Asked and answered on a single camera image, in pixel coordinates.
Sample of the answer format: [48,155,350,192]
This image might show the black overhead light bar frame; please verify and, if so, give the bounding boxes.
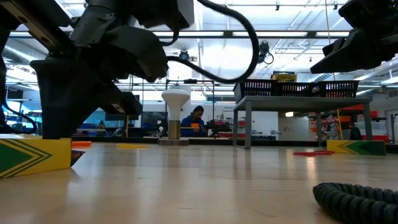
[9,29,352,39]

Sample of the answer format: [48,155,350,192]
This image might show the dark display screen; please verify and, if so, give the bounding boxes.
[141,111,169,134]

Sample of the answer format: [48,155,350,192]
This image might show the black ceiling camera with cable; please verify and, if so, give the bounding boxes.
[257,41,275,65]

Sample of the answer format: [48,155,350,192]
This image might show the black tubular stand frame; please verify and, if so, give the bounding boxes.
[164,78,216,125]

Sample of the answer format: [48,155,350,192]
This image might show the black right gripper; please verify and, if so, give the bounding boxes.
[310,29,398,75]

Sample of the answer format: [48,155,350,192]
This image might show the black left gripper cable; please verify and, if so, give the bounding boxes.
[161,0,261,85]

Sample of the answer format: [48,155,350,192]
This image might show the black aluminium table frame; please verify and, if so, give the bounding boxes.
[71,133,398,154]

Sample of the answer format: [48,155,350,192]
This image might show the red bin shelving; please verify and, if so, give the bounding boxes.
[307,104,389,141]

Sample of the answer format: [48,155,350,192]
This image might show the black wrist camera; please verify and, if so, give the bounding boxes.
[133,0,195,30]
[338,0,398,35]

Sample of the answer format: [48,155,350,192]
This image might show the grey perforated metal shelf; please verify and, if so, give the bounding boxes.
[233,95,373,149]

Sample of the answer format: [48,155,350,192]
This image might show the white mushroom table lamp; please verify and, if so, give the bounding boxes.
[159,88,191,146]

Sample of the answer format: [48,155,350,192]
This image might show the red rubber band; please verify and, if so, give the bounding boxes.
[292,150,335,157]

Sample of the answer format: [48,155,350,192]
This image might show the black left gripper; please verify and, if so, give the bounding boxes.
[0,0,169,140]

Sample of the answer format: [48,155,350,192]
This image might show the black computer monitor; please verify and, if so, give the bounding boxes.
[104,113,141,121]

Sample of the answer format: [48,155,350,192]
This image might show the yellow rubber band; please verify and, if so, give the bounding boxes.
[116,142,150,149]

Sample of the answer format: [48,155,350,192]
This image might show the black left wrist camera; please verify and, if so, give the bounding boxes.
[133,0,195,30]

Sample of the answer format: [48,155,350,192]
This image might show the black slotted plastic basket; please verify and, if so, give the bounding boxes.
[273,81,321,98]
[312,80,360,98]
[233,78,279,103]

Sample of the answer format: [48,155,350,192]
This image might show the small black background robot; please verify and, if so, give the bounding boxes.
[203,119,233,137]

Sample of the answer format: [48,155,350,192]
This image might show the black spiral hair tie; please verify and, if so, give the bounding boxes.
[312,182,398,224]

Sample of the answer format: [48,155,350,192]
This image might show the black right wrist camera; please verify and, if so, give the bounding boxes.
[338,0,398,35]

